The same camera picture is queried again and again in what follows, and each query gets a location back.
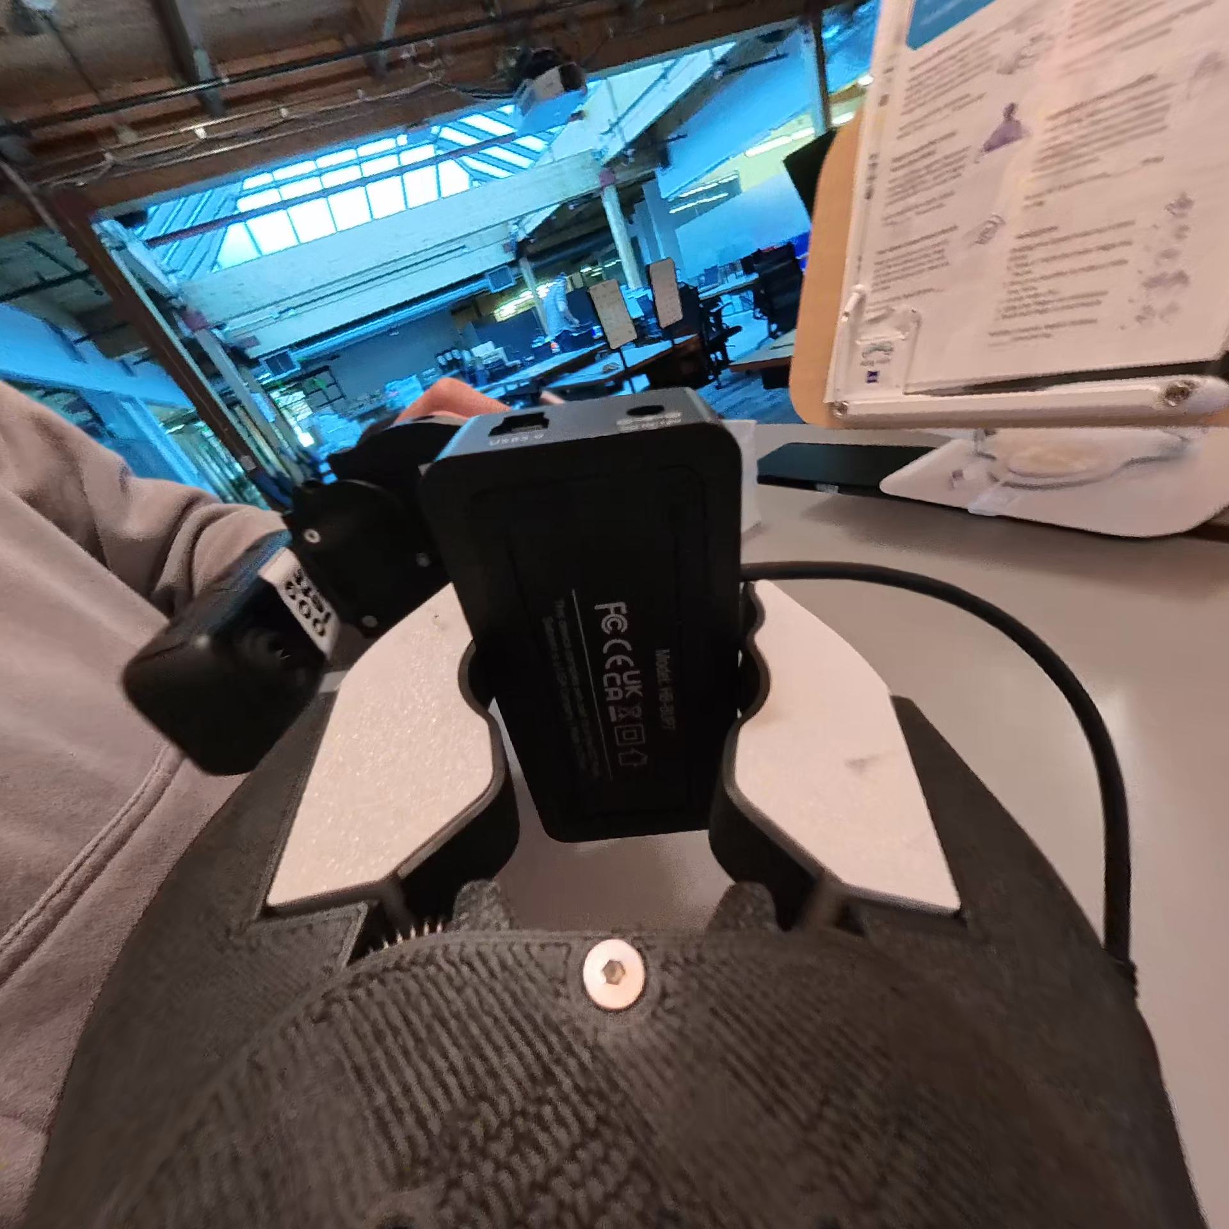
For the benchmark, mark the person's left hand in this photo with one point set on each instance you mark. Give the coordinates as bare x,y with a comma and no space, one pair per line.
451,398

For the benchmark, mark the wooden board document stand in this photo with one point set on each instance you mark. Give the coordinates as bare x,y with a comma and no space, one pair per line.
1057,480

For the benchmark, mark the printed instruction sheet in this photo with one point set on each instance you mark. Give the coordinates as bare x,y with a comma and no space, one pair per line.
1057,192

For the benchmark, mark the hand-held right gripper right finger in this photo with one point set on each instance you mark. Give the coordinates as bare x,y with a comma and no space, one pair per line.
836,777

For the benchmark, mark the black flat device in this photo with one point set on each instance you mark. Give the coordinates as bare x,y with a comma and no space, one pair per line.
845,466

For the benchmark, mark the skylight window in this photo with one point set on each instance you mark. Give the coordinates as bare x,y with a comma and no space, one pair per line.
335,202

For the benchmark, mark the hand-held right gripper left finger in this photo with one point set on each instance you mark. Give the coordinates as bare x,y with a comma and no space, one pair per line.
394,758

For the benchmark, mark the black office chair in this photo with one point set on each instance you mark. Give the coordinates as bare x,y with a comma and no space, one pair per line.
776,289

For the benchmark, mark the person's left forearm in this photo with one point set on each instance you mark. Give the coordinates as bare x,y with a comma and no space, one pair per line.
95,499

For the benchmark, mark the compact black usb hub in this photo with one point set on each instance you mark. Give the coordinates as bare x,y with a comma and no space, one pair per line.
596,537

